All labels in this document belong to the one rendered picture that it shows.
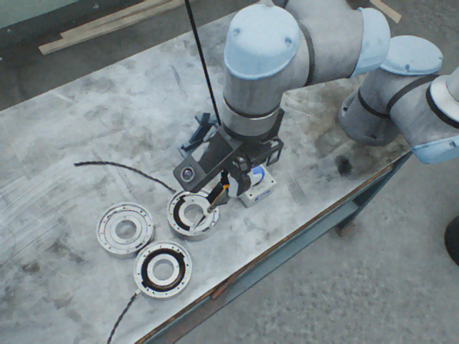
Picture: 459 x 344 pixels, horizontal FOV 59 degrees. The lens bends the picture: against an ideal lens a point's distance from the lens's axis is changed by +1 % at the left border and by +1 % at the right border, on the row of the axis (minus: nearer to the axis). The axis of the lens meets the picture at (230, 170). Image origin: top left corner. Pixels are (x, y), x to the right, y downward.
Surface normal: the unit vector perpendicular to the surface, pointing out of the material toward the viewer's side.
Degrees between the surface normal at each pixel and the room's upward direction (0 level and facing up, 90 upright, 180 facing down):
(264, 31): 0
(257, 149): 0
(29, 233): 0
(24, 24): 90
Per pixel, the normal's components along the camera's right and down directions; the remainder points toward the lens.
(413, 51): 0.03, -0.59
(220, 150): -0.36, -0.15
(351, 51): 0.29, 0.36
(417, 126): -0.90, 0.21
